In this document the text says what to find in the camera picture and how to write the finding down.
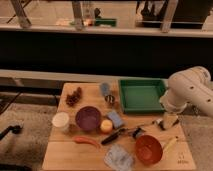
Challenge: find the blue sponge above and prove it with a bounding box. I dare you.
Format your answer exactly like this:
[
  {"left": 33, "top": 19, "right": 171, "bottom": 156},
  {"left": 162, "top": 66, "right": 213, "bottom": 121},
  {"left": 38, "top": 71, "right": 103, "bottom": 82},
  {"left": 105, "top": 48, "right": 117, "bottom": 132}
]
[{"left": 107, "top": 111, "right": 124, "bottom": 129}]

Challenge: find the yellow round fruit toy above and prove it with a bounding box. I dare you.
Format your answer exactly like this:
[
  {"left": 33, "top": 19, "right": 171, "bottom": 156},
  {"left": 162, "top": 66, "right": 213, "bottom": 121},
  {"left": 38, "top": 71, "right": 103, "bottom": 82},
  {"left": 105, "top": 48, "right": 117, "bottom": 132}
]
[{"left": 100, "top": 119, "right": 113, "bottom": 133}]

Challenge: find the green tray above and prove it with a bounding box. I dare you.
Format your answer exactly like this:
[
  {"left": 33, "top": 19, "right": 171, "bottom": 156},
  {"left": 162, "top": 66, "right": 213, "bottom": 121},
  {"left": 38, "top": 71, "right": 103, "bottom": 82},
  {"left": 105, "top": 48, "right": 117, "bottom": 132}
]
[{"left": 118, "top": 79, "right": 166, "bottom": 115}]

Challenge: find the red chili pepper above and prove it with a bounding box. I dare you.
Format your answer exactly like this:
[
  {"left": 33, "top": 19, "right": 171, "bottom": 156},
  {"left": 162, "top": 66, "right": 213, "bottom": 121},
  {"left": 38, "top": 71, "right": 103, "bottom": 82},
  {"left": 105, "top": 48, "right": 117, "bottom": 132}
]
[{"left": 72, "top": 136, "right": 100, "bottom": 148}]

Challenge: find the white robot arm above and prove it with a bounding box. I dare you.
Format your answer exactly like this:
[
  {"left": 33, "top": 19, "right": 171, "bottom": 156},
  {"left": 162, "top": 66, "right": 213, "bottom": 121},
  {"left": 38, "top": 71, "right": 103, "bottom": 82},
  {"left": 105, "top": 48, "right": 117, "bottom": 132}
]
[{"left": 159, "top": 66, "right": 213, "bottom": 130}]

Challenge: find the white cup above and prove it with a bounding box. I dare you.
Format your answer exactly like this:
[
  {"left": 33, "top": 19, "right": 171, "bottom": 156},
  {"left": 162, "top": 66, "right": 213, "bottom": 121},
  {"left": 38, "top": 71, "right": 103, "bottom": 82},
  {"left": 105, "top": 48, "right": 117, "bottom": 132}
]
[{"left": 52, "top": 112, "right": 70, "bottom": 132}]

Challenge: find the yellow banana toy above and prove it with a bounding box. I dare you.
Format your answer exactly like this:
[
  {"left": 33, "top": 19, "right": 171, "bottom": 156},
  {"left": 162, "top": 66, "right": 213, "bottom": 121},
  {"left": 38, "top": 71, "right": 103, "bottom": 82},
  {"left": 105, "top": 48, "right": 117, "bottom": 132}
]
[{"left": 163, "top": 136, "right": 178, "bottom": 153}]

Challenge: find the blue grey cup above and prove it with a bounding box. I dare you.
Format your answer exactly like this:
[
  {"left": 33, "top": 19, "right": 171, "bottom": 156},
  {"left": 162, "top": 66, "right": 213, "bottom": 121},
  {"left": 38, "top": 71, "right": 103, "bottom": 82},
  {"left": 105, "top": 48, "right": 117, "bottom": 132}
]
[{"left": 100, "top": 83, "right": 110, "bottom": 96}]

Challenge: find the small black object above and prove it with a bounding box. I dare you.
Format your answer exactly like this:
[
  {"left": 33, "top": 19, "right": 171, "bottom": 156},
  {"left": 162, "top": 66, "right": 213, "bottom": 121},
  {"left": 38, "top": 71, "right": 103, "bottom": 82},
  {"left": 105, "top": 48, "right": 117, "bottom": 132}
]
[{"left": 132, "top": 128, "right": 145, "bottom": 139}]

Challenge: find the purple bowl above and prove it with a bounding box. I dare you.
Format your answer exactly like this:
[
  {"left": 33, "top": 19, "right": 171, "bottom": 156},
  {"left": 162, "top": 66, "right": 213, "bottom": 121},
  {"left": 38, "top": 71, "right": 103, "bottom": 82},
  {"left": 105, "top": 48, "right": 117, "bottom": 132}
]
[{"left": 75, "top": 106, "right": 101, "bottom": 131}]

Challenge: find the bunch of dark grapes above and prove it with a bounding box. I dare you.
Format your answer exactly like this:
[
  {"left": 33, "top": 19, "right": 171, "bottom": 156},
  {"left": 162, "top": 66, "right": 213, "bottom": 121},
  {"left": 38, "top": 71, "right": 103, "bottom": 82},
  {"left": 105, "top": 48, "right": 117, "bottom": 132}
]
[{"left": 66, "top": 87, "right": 82, "bottom": 106}]

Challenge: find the black handled utensil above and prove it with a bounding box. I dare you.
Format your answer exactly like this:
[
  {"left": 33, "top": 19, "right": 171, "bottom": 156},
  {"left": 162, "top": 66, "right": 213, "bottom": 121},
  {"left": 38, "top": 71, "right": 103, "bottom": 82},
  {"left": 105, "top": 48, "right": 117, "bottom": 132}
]
[{"left": 101, "top": 123, "right": 153, "bottom": 145}]

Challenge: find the small metal cup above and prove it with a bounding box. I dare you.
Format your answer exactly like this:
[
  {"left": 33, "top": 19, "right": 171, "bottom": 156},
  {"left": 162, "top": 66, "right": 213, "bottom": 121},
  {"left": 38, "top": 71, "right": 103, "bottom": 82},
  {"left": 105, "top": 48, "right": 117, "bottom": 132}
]
[{"left": 105, "top": 95, "right": 115, "bottom": 104}]

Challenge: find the red bowl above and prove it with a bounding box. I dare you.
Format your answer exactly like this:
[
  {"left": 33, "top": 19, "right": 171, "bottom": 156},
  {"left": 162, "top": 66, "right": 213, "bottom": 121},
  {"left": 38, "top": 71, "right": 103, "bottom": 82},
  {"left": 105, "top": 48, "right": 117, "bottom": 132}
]
[{"left": 135, "top": 135, "right": 163, "bottom": 165}]

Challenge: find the black device on floor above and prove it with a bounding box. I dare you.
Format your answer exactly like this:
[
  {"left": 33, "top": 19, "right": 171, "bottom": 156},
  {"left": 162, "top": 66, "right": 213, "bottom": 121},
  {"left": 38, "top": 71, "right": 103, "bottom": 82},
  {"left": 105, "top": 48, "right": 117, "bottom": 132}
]
[{"left": 0, "top": 125, "right": 22, "bottom": 141}]

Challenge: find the clear plastic bag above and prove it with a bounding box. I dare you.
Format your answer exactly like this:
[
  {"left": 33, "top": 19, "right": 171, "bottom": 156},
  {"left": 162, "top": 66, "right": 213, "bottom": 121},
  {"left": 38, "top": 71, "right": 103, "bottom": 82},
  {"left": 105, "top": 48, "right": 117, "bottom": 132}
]
[{"left": 104, "top": 144, "right": 134, "bottom": 171}]

